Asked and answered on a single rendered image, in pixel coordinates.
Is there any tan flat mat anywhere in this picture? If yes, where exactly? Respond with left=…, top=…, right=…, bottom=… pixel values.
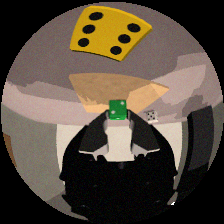
left=69, top=73, right=169, bottom=114

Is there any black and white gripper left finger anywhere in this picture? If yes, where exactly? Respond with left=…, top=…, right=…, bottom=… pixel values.
left=59, top=109, right=109, bottom=182

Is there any yellow die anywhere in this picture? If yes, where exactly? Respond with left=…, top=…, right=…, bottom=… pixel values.
left=70, top=6, right=152, bottom=62

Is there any green die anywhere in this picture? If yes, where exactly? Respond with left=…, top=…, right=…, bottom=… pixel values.
left=109, top=100, right=127, bottom=120

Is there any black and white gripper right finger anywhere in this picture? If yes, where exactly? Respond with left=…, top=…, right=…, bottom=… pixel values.
left=126, top=109, right=178, bottom=177

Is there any white die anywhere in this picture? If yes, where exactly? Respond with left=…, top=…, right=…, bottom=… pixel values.
left=146, top=110, right=158, bottom=123

